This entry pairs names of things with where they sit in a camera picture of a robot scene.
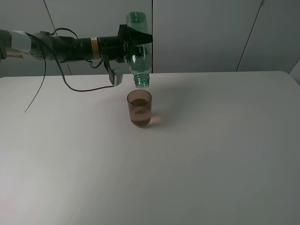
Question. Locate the pink transparent plastic cup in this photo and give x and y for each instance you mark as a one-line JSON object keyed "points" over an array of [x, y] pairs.
{"points": [[139, 105]]}

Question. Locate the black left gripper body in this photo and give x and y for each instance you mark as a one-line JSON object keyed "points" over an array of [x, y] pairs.
{"points": [[116, 48]]}

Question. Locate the green transparent plastic bottle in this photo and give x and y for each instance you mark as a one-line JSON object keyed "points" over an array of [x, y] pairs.
{"points": [[140, 62]]}

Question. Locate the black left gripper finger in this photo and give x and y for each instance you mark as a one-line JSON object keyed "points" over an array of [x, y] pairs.
{"points": [[135, 37]]}

